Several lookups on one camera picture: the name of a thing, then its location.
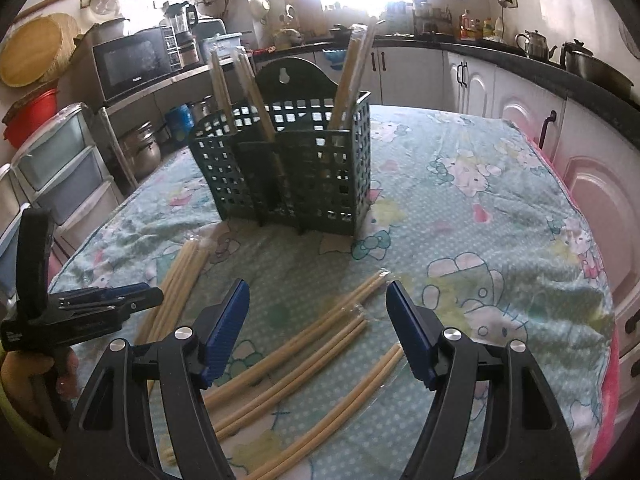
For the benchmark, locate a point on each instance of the blue canister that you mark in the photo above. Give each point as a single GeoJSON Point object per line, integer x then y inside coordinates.
{"type": "Point", "coordinates": [179, 120]}

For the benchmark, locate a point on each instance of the light blue plastic box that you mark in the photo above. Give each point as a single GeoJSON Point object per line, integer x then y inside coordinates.
{"type": "Point", "coordinates": [225, 44]}

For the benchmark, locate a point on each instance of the cartoon printed tablecloth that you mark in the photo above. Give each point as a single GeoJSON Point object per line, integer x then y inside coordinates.
{"type": "Point", "coordinates": [450, 220]}

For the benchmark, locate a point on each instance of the countertop spice rack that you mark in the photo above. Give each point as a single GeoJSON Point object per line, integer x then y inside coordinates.
{"type": "Point", "coordinates": [430, 17]}

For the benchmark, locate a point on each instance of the small steel pot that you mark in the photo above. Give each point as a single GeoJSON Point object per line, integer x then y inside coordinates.
{"type": "Point", "coordinates": [202, 106]}

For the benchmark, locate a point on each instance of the white hanging pot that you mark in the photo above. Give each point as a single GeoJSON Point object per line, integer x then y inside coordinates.
{"type": "Point", "coordinates": [260, 7]}

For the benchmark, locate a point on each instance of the mint grey plastic drawer unit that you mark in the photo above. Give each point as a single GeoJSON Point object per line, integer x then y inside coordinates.
{"type": "Point", "coordinates": [65, 170]}

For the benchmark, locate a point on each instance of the red plastic bucket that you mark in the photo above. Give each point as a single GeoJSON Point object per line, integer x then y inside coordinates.
{"type": "Point", "coordinates": [32, 120]}

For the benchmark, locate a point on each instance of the cluster of condiment bottles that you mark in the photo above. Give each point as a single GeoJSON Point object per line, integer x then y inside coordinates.
{"type": "Point", "coordinates": [480, 27]}

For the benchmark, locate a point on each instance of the steel kettle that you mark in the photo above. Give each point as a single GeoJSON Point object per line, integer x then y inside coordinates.
{"type": "Point", "coordinates": [535, 45]}

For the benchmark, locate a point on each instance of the person's left hand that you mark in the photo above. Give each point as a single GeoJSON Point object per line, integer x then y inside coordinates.
{"type": "Point", "coordinates": [67, 377]}

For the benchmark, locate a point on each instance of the stacked steel pots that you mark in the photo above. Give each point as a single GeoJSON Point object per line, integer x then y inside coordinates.
{"type": "Point", "coordinates": [140, 150]}

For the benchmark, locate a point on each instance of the pile of bamboo chopsticks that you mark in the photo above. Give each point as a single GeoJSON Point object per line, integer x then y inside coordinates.
{"type": "Point", "coordinates": [177, 285]}

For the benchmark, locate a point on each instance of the blender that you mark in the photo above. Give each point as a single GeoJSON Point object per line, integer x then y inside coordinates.
{"type": "Point", "coordinates": [177, 25]}

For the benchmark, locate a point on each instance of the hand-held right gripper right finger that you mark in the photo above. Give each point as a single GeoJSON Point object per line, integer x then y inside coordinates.
{"type": "Point", "coordinates": [407, 330]}

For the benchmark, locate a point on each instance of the black countertop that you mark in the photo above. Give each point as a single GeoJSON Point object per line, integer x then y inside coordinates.
{"type": "Point", "coordinates": [550, 77]}

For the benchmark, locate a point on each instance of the round bamboo tray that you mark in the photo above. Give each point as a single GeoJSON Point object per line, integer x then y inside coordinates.
{"type": "Point", "coordinates": [35, 50]}

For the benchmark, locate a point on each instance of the wooden rolling pin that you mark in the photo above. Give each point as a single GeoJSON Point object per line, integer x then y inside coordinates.
{"type": "Point", "coordinates": [50, 4]}

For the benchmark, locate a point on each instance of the steel lidded pot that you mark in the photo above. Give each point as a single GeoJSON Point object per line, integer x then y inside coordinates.
{"type": "Point", "coordinates": [595, 70]}

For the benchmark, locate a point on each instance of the black microwave oven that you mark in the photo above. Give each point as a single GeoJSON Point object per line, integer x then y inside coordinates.
{"type": "Point", "coordinates": [132, 62]}

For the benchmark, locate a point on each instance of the metal shelf rack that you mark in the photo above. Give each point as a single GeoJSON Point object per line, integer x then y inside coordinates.
{"type": "Point", "coordinates": [165, 85]}

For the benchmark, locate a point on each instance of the blue hanging bin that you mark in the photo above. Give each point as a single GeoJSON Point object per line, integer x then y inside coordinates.
{"type": "Point", "coordinates": [332, 57]}

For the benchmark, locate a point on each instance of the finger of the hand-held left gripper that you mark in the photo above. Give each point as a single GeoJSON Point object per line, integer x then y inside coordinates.
{"type": "Point", "coordinates": [125, 291]}
{"type": "Point", "coordinates": [145, 301]}

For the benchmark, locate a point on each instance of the beige cutting board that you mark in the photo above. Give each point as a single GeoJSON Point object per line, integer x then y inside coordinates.
{"type": "Point", "coordinates": [305, 12]}

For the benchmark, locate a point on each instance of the pink blue plastic drawer unit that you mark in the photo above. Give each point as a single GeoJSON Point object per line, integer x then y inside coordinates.
{"type": "Point", "coordinates": [10, 240]}

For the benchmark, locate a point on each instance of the dark green chopstick holder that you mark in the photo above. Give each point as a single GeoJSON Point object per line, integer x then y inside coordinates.
{"type": "Point", "coordinates": [310, 185]}

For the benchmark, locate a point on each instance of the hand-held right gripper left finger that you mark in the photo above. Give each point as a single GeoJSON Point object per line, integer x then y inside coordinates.
{"type": "Point", "coordinates": [227, 330]}

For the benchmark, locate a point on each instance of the pink cloth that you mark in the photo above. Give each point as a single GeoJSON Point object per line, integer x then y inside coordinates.
{"type": "Point", "coordinates": [607, 400]}

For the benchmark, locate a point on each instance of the person's left forearm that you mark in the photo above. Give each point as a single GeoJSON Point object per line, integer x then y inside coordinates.
{"type": "Point", "coordinates": [15, 435]}

